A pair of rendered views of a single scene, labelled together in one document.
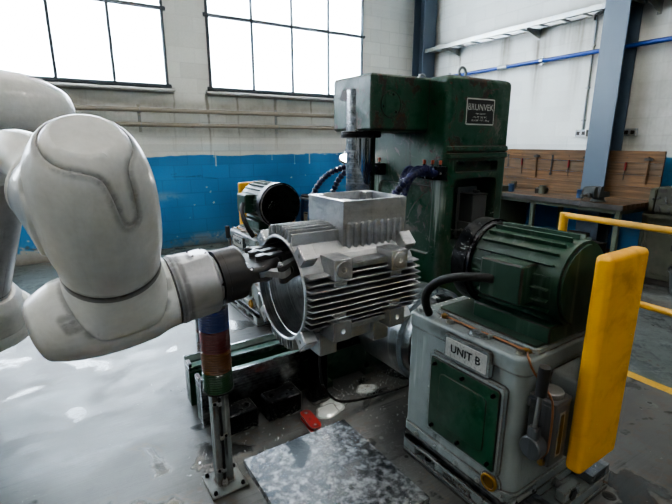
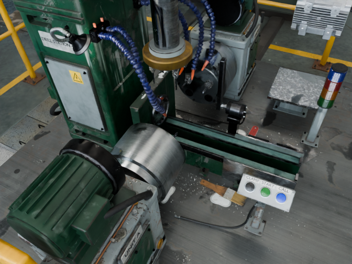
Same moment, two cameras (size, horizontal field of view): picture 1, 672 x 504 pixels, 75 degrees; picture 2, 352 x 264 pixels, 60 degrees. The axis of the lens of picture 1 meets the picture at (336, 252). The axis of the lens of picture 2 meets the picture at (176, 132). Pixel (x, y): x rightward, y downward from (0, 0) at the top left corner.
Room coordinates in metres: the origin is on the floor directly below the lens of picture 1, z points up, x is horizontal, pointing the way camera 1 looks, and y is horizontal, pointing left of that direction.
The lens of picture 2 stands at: (1.83, 0.78, 1.92)
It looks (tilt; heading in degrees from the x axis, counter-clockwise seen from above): 47 degrees down; 242
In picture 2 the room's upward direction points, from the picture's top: 3 degrees counter-clockwise
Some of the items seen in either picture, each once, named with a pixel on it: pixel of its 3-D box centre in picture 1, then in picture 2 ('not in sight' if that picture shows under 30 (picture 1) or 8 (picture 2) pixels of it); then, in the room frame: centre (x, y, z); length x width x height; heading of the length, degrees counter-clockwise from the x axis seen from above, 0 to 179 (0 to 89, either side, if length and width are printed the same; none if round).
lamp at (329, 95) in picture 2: (216, 358); (329, 91); (0.81, 0.24, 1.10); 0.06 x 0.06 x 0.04
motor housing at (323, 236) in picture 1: (335, 277); (321, 9); (0.68, 0.00, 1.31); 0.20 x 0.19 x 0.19; 123
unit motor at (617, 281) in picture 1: (518, 332); (237, 20); (0.81, -0.37, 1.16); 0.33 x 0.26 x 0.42; 33
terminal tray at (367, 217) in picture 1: (356, 217); not in sight; (0.70, -0.03, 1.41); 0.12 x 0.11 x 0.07; 123
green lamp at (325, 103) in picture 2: (217, 378); (326, 99); (0.81, 0.24, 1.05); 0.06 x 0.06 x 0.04
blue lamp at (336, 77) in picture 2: (213, 317); (337, 73); (0.81, 0.24, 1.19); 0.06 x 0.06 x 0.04
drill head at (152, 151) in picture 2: not in sight; (136, 175); (1.65, 0.15, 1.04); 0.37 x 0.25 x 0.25; 33
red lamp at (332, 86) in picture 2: (214, 338); (333, 82); (0.81, 0.24, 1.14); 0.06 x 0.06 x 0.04
